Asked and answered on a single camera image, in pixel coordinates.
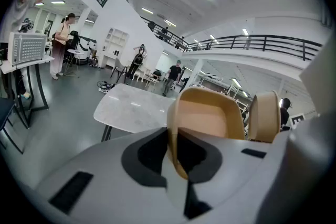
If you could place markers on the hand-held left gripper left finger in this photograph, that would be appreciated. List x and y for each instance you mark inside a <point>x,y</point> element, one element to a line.
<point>105,186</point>

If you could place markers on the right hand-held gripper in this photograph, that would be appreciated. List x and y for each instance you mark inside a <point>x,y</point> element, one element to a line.
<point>298,121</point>

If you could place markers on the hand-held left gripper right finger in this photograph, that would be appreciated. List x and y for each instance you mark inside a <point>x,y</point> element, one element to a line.
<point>231,173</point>

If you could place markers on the black balcony railing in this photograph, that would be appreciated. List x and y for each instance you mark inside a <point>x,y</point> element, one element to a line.
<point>304,51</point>

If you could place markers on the grey marble table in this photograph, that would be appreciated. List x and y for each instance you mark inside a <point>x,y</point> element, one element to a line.
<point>131,110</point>

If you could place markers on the white ornate table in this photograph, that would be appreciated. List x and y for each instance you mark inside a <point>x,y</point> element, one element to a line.
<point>140,72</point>

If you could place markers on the grey chair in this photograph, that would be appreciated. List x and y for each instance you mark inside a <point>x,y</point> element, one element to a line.
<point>119,64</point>

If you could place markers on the black white backpack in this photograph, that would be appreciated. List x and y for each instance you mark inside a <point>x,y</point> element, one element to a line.
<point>93,62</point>

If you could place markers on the round white side table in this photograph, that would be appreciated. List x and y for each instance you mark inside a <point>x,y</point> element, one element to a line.
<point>76,51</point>

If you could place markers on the white wheeled robot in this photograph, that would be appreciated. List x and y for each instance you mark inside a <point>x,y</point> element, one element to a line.
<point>84,46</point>

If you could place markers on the white shelf cabinet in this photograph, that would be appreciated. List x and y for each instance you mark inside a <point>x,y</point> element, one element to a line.
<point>115,42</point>

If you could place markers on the black office chair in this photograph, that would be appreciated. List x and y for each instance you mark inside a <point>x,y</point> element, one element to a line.
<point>74,36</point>

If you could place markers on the white perforated appliance box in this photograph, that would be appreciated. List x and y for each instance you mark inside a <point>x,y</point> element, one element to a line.
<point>29,47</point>

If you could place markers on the ceiling tube light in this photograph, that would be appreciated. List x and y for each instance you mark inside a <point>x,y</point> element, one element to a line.
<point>58,2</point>

